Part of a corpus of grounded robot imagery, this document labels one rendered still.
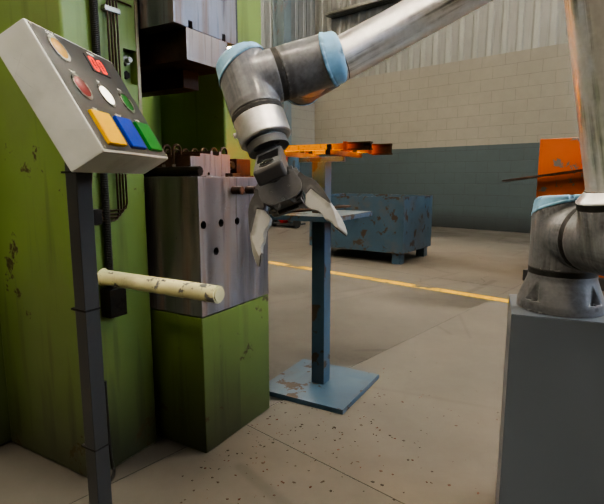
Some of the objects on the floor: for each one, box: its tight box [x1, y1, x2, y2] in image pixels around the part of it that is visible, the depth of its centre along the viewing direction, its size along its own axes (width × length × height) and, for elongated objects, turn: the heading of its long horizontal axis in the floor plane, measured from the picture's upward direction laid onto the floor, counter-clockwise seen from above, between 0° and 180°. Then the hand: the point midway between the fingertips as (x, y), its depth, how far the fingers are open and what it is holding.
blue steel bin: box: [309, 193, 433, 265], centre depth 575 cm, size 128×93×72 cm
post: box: [64, 161, 112, 504], centre depth 116 cm, size 4×4×108 cm
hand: (302, 252), depth 76 cm, fingers open, 14 cm apart
